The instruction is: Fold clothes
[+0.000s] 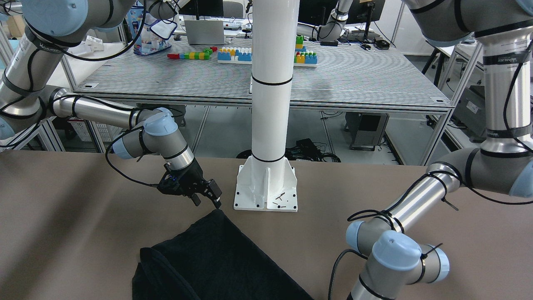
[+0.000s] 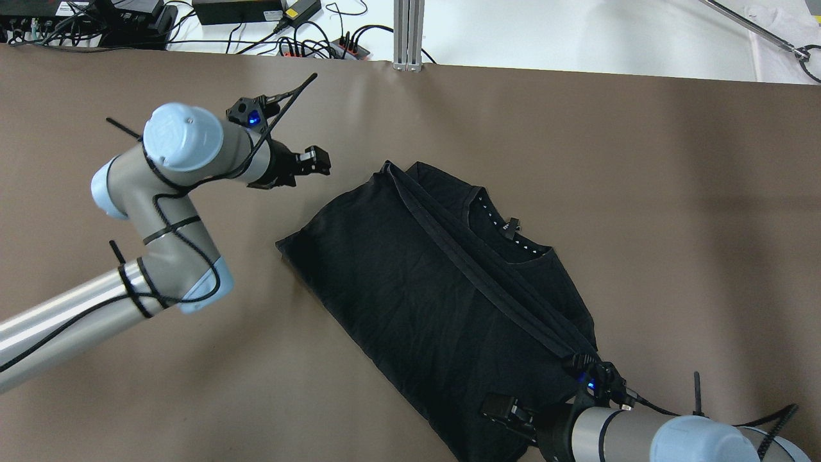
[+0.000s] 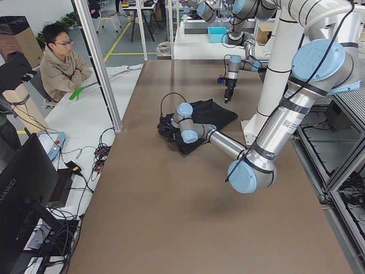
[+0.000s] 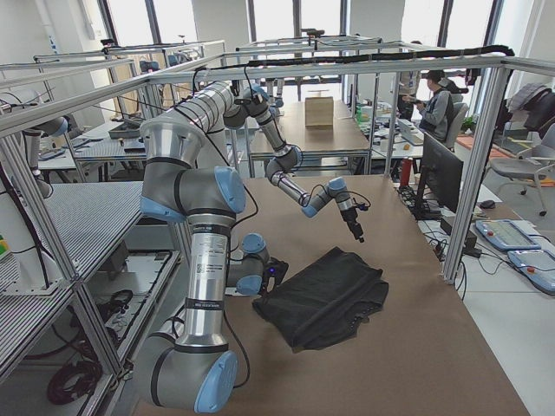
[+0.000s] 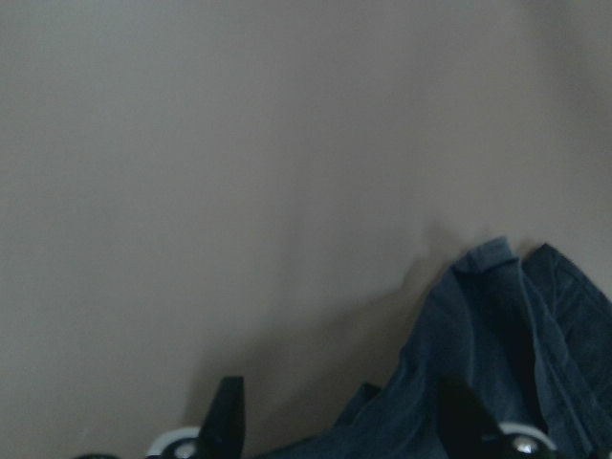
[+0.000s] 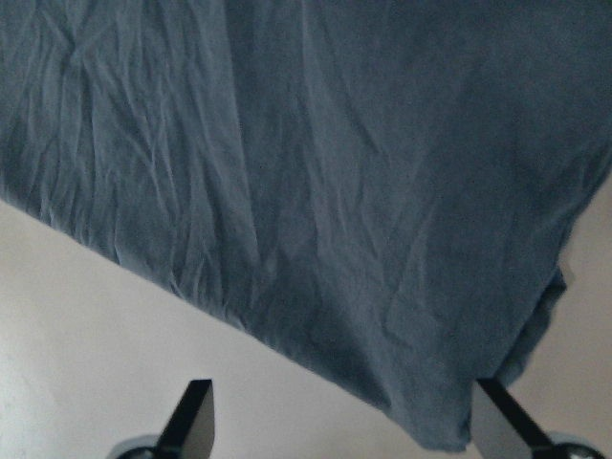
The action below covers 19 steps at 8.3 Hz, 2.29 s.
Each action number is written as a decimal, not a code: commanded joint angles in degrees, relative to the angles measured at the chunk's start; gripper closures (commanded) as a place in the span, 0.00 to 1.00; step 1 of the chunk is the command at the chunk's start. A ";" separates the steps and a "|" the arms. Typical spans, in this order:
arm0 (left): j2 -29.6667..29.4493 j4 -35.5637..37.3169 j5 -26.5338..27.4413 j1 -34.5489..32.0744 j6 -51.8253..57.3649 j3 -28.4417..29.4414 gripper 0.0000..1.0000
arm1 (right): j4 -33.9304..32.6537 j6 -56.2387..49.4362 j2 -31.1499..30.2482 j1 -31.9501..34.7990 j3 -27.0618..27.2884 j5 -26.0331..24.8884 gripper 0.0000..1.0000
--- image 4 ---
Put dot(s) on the black printed t-shirt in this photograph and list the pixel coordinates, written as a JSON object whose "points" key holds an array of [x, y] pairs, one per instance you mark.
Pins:
{"points": [[326, 302]]}

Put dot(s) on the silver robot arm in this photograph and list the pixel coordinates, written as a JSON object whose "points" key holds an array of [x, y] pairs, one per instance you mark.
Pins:
{"points": [[222, 103], [187, 363]]}

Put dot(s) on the blue teach pendant far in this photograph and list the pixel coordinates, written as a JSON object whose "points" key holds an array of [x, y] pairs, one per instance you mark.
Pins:
{"points": [[505, 235]]}

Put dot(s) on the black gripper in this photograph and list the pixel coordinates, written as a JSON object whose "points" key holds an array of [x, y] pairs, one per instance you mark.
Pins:
{"points": [[351, 221], [270, 281]]}

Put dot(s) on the cardboard box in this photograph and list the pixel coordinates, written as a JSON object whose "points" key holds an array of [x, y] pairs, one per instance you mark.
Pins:
{"points": [[318, 112]]}

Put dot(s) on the grey office chair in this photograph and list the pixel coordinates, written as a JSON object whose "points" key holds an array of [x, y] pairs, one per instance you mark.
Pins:
{"points": [[529, 167]]}

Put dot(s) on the blue teach pendant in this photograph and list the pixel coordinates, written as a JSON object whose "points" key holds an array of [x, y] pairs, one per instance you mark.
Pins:
{"points": [[505, 235], [537, 266]]}

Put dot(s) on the red water bottle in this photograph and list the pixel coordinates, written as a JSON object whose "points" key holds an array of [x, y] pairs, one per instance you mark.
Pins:
{"points": [[406, 169]]}

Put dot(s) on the aluminium cage frame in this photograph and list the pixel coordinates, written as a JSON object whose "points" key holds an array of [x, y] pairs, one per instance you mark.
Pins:
{"points": [[24, 318]]}

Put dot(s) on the black computer monitor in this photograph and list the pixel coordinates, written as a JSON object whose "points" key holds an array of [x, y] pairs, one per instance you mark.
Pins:
{"points": [[441, 172]]}

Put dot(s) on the seated person grey jacket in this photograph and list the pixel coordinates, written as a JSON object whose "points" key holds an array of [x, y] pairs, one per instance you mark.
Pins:
{"points": [[438, 112]]}

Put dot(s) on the blue teach pendant near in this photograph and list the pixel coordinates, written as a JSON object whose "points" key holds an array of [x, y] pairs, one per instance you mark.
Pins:
{"points": [[537, 266]]}

